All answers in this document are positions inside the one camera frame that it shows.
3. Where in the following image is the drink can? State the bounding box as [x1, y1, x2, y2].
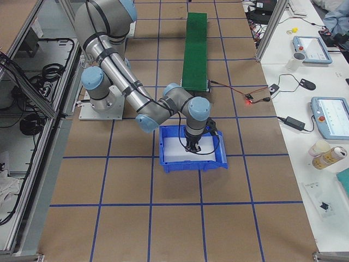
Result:
[312, 146, 347, 169]

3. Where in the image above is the green conveyor belt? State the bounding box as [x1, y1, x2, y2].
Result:
[181, 13, 210, 92]

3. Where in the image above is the blue teach pendant near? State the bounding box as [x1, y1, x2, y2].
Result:
[310, 97, 348, 140]

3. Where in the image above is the black oval device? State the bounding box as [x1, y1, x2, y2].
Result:
[299, 79, 316, 91]

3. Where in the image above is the white cup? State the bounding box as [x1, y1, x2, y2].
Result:
[286, 52, 306, 72]

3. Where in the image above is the small red-lit sensor board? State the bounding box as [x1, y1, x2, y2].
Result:
[244, 94, 254, 105]

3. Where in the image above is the clear plastic bag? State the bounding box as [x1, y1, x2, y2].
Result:
[301, 179, 348, 219]

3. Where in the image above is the blue teach pendant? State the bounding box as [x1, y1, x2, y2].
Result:
[292, 36, 333, 64]
[310, 97, 348, 140]

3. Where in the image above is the blue teach pendant far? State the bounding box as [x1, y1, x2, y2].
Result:
[292, 36, 333, 64]

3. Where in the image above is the red black sensor wire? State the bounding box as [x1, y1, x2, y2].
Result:
[208, 79, 272, 105]

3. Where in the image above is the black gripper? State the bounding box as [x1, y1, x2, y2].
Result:
[184, 130, 203, 152]

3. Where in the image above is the beige lidded cup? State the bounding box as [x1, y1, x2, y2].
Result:
[308, 140, 331, 157]

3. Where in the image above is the black power brick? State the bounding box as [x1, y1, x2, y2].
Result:
[284, 116, 305, 131]

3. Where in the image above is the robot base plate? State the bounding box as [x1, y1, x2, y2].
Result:
[79, 86, 125, 121]

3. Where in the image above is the blue plastic bin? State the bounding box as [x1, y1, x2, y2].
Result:
[159, 125, 228, 173]

